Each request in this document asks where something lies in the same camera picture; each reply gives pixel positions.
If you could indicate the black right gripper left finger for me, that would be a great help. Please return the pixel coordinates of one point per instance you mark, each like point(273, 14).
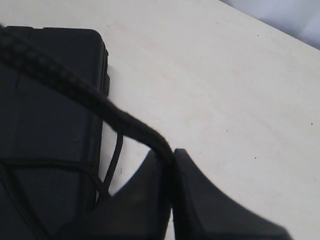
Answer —
point(140, 210)

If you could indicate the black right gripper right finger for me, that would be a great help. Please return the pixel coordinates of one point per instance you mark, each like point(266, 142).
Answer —
point(203, 212)

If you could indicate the black plastic carrying case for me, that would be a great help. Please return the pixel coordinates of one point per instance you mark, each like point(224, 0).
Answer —
point(37, 122)

